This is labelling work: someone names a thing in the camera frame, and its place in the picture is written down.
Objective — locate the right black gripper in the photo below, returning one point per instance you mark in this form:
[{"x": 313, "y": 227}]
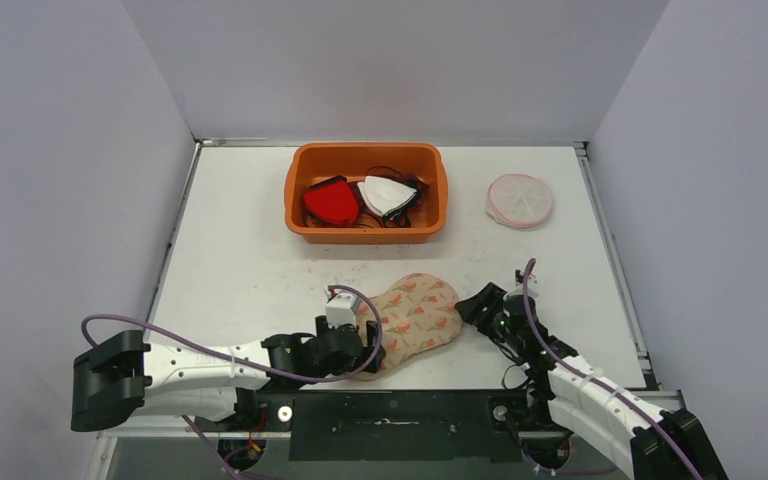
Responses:
[{"x": 485, "y": 304}]

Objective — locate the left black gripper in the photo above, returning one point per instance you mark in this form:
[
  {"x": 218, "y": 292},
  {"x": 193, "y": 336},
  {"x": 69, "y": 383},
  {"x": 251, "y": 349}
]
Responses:
[{"x": 371, "y": 342}]

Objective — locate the floral padded bra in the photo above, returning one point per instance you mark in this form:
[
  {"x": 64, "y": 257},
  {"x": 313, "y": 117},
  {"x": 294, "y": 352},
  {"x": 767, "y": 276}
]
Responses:
[{"x": 418, "y": 314}]

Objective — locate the white mesh laundry bag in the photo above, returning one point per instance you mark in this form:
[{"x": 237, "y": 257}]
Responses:
[{"x": 518, "y": 201}]

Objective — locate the white bra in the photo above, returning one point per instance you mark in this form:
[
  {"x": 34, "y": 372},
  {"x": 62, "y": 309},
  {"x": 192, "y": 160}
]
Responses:
[{"x": 385, "y": 197}]

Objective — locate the orange plastic tub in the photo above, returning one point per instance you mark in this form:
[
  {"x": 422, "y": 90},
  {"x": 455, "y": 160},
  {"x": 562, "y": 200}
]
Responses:
[{"x": 314, "y": 163}]

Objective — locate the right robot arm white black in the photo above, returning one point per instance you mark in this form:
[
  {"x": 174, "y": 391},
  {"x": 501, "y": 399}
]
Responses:
[{"x": 562, "y": 389}]

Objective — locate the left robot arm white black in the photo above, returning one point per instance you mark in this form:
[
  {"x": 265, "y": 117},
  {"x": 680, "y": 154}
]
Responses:
[{"x": 126, "y": 375}]

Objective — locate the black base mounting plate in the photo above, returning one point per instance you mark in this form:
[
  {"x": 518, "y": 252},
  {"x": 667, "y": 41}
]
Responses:
[{"x": 413, "y": 425}]

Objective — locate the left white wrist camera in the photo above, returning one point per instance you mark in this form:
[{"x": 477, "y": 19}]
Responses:
[{"x": 341, "y": 309}]

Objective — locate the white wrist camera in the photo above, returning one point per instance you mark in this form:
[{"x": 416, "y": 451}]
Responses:
[
  {"x": 526, "y": 282},
  {"x": 341, "y": 309}
]

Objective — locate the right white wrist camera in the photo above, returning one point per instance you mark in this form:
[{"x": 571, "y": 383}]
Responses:
[{"x": 526, "y": 282}]

